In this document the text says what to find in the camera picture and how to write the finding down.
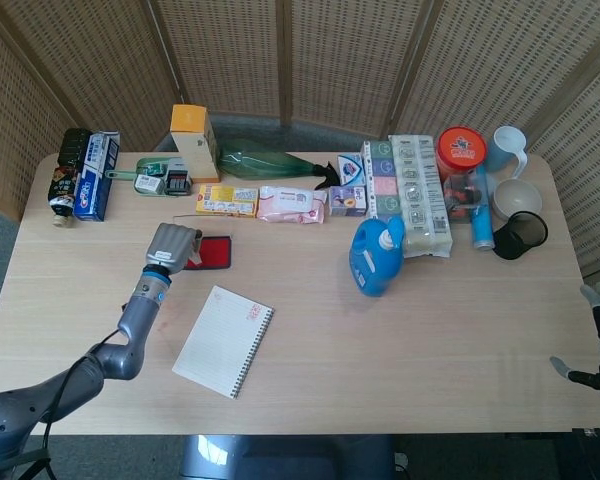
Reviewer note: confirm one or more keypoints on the robot left five-finger hand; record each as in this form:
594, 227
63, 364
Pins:
172, 245

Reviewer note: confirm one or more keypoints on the robot left arm grey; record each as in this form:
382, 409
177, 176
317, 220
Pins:
140, 310

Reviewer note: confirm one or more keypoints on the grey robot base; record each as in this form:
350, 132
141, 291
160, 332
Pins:
280, 460

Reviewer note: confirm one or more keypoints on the spiral lined notebook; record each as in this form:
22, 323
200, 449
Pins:
225, 340

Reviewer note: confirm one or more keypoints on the red ink pad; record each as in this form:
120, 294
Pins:
215, 252

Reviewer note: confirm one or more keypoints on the small white box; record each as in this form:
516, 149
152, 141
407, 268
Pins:
149, 184

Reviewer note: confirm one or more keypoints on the yellow flat box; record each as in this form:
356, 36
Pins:
227, 200

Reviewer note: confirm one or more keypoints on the small green packet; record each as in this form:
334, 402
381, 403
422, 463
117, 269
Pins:
152, 167

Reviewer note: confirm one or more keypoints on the blue toothpaste box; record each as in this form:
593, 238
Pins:
92, 195

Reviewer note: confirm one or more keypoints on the tall cream orange carton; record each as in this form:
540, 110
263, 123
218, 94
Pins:
195, 145

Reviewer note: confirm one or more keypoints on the green plastic spray bottle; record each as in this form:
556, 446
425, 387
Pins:
260, 162

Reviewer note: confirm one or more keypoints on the pink wet wipes pack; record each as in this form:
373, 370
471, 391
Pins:
290, 205

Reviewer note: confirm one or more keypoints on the dark drink bottle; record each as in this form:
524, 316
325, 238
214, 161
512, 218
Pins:
62, 185

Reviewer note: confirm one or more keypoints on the black mesh pen holder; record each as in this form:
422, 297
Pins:
522, 235

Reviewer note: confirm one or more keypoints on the beige bowl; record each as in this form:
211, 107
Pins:
517, 197

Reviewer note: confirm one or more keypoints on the blue cylinder tube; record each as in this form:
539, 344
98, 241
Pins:
481, 225

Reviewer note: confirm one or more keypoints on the purple blue small box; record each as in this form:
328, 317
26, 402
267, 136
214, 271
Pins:
347, 201

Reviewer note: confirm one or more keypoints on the white blue soap box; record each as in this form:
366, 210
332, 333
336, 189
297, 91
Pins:
351, 170

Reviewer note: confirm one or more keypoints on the blue detergent pump bottle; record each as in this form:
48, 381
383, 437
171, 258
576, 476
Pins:
372, 265

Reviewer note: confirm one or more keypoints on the clear plastic box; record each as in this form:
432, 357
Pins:
460, 197

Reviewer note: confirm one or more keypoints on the multicolour sponge pack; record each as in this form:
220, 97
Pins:
382, 180

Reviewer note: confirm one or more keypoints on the light blue mug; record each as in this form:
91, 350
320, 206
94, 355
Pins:
505, 150

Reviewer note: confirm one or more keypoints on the white clear-wrapped pack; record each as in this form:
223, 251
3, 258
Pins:
420, 200

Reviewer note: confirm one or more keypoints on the woven folding screen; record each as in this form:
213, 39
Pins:
330, 60

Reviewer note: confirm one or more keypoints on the orange lid jar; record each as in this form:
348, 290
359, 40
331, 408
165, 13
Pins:
462, 150

